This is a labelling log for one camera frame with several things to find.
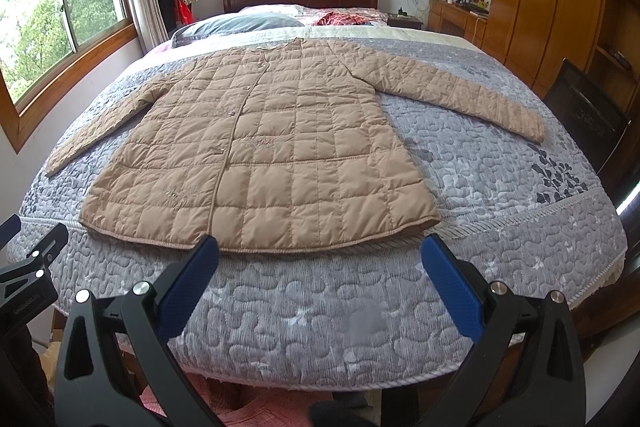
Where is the side window wooden frame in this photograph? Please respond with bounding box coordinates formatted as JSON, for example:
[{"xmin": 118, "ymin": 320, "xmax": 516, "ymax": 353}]
[{"xmin": 1, "ymin": 0, "xmax": 137, "ymax": 150}]

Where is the dark nightstand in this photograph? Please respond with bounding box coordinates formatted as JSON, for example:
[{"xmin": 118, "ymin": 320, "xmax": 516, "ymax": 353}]
[{"xmin": 386, "ymin": 14, "xmax": 424, "ymax": 30}]

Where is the beige quilted jacket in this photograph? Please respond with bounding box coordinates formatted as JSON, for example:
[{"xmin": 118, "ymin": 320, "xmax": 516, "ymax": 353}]
[{"xmin": 46, "ymin": 39, "xmax": 544, "ymax": 254}]

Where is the wooden desk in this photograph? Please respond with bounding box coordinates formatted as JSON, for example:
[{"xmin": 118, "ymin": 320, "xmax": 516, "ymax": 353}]
[{"xmin": 426, "ymin": 0, "xmax": 488, "ymax": 48}]

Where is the dark chair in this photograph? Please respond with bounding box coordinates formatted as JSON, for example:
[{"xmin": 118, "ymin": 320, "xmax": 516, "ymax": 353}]
[{"xmin": 544, "ymin": 58, "xmax": 630, "ymax": 173}]

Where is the grey pillow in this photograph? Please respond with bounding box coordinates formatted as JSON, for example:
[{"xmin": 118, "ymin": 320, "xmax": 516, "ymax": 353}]
[{"xmin": 170, "ymin": 12, "xmax": 304, "ymax": 49}]

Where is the red patterned cloth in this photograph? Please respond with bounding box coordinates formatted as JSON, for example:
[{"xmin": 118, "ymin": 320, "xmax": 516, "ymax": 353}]
[{"xmin": 314, "ymin": 11, "xmax": 372, "ymax": 26}]

